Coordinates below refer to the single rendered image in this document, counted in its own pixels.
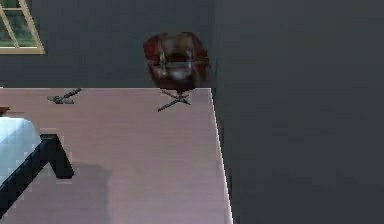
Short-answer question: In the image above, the window with pale wooden frame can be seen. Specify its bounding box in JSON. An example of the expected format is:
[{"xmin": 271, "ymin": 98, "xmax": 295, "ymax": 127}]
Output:
[{"xmin": 0, "ymin": 0, "xmax": 46, "ymax": 55}]

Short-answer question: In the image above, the dark red swivel armchair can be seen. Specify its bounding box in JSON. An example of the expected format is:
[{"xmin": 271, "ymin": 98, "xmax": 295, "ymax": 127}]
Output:
[{"xmin": 143, "ymin": 31, "xmax": 212, "ymax": 113}]

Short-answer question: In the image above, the grey chair base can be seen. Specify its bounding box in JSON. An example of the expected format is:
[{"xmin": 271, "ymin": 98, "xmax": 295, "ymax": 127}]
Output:
[{"xmin": 46, "ymin": 87, "xmax": 83, "ymax": 105}]

